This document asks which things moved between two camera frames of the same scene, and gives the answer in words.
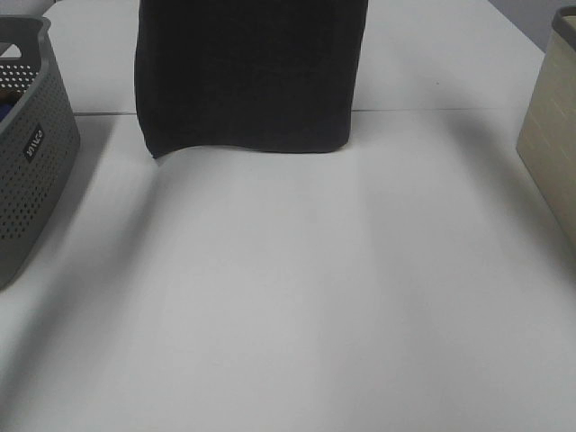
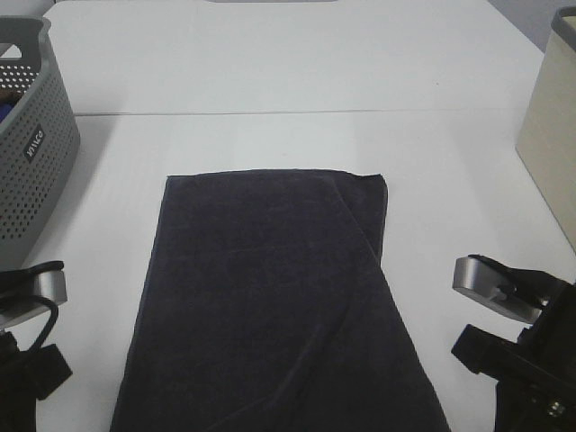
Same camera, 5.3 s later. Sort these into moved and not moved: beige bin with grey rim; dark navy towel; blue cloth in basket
Moved: dark navy towel
Not moved: blue cloth in basket; beige bin with grey rim
